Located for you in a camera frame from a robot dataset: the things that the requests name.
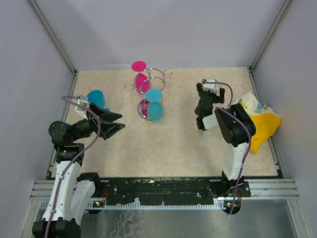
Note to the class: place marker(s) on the blue wine glass front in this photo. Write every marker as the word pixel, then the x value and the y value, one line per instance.
pixel 155 107

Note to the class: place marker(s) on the dinosaur print yellow cloth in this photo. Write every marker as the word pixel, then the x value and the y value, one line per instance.
pixel 265 119

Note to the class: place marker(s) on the chrome wine glass rack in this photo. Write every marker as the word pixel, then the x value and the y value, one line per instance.
pixel 157 79

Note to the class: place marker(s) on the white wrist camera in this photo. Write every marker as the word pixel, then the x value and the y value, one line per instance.
pixel 209 85
pixel 83 108

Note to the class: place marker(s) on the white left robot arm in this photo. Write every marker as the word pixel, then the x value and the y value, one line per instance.
pixel 72 190

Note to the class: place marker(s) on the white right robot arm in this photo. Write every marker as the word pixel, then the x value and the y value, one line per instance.
pixel 237 130

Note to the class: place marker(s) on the pink plastic wine glass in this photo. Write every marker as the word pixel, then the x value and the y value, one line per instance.
pixel 141 83

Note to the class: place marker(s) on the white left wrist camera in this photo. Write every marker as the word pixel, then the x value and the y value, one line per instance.
pixel 83 108

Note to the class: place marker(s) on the blue wine glass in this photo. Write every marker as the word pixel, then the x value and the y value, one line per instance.
pixel 155 107
pixel 97 101

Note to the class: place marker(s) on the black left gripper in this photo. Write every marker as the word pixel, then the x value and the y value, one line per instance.
pixel 104 115

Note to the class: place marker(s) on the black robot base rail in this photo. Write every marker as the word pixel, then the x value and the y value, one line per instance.
pixel 185 194

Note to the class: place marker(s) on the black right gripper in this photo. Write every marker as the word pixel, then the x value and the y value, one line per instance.
pixel 216 99

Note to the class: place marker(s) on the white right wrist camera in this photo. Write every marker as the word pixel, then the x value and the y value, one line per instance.
pixel 209 85

